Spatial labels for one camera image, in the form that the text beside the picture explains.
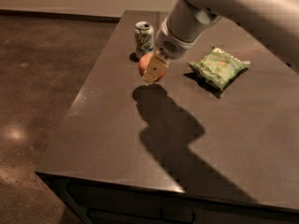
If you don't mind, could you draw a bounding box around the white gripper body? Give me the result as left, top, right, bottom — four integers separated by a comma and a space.
155, 19, 200, 60

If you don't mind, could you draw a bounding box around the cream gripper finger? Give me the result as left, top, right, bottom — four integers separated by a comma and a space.
141, 54, 170, 84

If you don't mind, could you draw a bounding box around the red yellow apple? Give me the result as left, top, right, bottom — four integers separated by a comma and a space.
137, 52, 168, 83

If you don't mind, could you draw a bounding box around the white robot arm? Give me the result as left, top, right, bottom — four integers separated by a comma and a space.
139, 0, 299, 84

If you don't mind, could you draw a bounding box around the green white 7up can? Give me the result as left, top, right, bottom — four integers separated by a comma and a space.
135, 21, 154, 59

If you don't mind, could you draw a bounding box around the green chip bag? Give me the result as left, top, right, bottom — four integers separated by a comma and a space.
189, 47, 249, 91

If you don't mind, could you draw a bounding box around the dark cabinet drawer front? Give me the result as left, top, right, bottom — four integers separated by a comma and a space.
37, 172, 299, 224

